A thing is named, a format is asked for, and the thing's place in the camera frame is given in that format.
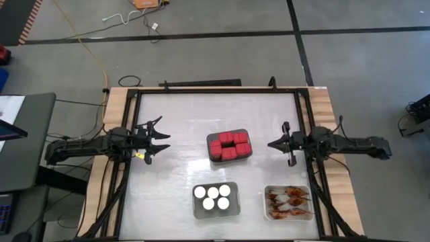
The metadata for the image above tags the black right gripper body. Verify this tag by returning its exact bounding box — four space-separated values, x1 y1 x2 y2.
281 121 306 167

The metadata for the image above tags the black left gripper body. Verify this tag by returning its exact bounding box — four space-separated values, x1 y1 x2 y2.
132 116 164 165

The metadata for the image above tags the grey translucent plastic bin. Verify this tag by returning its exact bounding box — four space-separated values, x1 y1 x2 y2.
206 128 253 164

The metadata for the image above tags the white plastic storage bin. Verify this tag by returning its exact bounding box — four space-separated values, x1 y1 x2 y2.
192 181 241 220
263 184 315 223

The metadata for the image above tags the grey side desk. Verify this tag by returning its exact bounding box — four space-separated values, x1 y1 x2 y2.
0 93 57 193

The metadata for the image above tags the orange flat box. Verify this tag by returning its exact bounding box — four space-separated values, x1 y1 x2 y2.
132 0 161 9

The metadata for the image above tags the black equipment crate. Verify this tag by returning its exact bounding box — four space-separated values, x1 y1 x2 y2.
405 93 430 126

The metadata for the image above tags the dark tablet screen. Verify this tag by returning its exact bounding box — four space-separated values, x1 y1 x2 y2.
0 119 28 142

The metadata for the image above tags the white paper sheet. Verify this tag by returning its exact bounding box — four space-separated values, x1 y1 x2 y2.
0 95 26 152

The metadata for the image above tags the blue floor object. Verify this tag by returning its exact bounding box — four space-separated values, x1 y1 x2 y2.
0 67 9 93

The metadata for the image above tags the black computer mouse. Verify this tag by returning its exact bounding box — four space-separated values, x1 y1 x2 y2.
11 231 33 242

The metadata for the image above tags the black keyboard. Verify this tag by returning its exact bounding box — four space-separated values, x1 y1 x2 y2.
0 193 15 235

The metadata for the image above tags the red floor object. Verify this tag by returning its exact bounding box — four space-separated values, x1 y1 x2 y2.
0 45 11 67

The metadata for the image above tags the dark striped-edge floor mat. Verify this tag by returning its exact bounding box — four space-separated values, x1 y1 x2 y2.
0 0 43 46

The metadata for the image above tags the coiled black floor cable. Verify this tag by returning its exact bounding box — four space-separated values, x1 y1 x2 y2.
117 75 142 88

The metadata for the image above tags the yellow floor cable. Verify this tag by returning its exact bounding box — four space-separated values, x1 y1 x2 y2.
52 0 109 91

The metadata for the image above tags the black aluminium table frame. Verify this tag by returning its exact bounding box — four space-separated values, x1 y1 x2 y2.
75 75 366 242

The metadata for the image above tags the white floor cable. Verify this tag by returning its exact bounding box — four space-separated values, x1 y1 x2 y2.
101 9 142 25

